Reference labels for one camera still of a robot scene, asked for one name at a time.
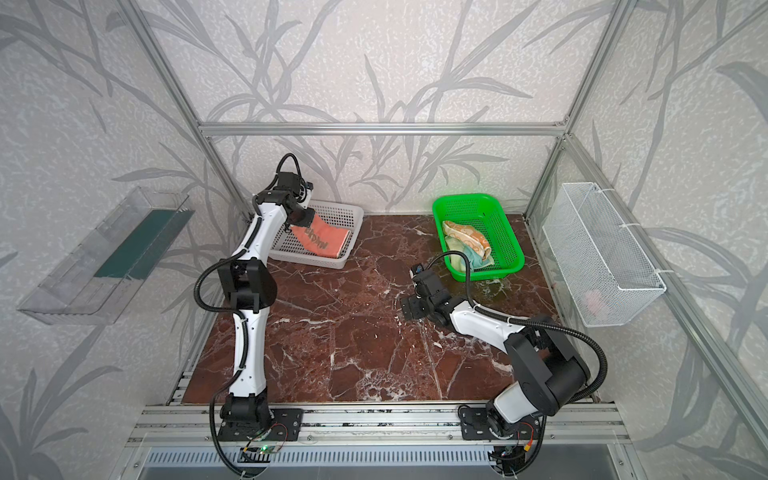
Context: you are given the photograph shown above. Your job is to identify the pink brown bear towel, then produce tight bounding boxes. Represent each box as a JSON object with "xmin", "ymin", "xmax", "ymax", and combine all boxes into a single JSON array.
[{"xmin": 290, "ymin": 214, "xmax": 351, "ymax": 259}]

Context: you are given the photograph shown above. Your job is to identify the cream orange patterned towel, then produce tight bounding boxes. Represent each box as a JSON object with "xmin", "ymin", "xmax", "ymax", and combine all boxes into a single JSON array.
[{"xmin": 442, "ymin": 220, "xmax": 492, "ymax": 258}]

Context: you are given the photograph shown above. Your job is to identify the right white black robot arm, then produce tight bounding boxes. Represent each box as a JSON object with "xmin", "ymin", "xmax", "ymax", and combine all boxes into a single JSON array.
[{"xmin": 401, "ymin": 264, "xmax": 590, "ymax": 437}]

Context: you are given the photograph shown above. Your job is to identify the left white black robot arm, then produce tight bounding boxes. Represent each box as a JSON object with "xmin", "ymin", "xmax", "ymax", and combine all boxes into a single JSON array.
[{"xmin": 217, "ymin": 172, "xmax": 314, "ymax": 441}]

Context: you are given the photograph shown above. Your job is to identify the light blue towel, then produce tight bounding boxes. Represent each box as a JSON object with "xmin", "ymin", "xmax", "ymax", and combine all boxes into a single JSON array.
[{"xmin": 445, "ymin": 237, "xmax": 495, "ymax": 273}]

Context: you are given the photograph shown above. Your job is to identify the white perforated plastic basket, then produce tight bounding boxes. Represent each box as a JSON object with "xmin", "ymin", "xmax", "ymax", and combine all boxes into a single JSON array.
[{"xmin": 269, "ymin": 200, "xmax": 364, "ymax": 269}]

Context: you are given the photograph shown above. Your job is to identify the green perforated plastic basket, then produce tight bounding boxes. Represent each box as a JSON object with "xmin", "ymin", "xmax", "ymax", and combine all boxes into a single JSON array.
[{"xmin": 432, "ymin": 194, "xmax": 525, "ymax": 281}]

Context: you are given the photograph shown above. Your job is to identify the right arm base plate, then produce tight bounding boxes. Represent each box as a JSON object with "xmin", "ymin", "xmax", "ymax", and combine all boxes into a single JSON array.
[{"xmin": 457, "ymin": 404, "xmax": 541, "ymax": 443}]

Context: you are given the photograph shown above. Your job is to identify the pink object in wire basket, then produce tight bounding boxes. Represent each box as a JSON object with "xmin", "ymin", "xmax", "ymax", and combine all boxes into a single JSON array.
[{"xmin": 584, "ymin": 290, "xmax": 610, "ymax": 317}]

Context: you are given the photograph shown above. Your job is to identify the aluminium frame rail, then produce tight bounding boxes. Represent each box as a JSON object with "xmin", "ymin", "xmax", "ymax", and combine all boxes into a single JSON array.
[{"xmin": 199, "ymin": 122, "xmax": 565, "ymax": 137}]

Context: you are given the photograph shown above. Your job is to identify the white wire mesh basket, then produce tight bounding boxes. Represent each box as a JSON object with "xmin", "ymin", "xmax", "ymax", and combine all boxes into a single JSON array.
[{"xmin": 543, "ymin": 182, "xmax": 667, "ymax": 327}]

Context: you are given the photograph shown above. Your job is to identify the right black corrugated cable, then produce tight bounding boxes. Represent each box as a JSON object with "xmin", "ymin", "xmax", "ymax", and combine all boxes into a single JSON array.
[{"xmin": 425, "ymin": 250, "xmax": 608, "ymax": 475}]

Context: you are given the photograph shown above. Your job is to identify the black corrugated cable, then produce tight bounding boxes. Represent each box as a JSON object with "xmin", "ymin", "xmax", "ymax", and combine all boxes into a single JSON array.
[
  {"xmin": 425, "ymin": 250, "xmax": 608, "ymax": 475},
  {"xmin": 193, "ymin": 152, "xmax": 304, "ymax": 478}
]

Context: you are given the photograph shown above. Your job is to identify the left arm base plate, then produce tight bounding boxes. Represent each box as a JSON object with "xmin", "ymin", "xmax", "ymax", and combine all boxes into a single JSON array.
[{"xmin": 217, "ymin": 408, "xmax": 304, "ymax": 442}]

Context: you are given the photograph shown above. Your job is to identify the clear acrylic wall shelf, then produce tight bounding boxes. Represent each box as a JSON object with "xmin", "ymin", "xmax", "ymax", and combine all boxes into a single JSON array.
[{"xmin": 18, "ymin": 187, "xmax": 194, "ymax": 325}]

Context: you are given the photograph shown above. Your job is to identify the left black corrugated cable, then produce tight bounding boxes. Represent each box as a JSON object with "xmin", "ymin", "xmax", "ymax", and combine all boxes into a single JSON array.
[{"xmin": 193, "ymin": 152, "xmax": 304, "ymax": 478}]

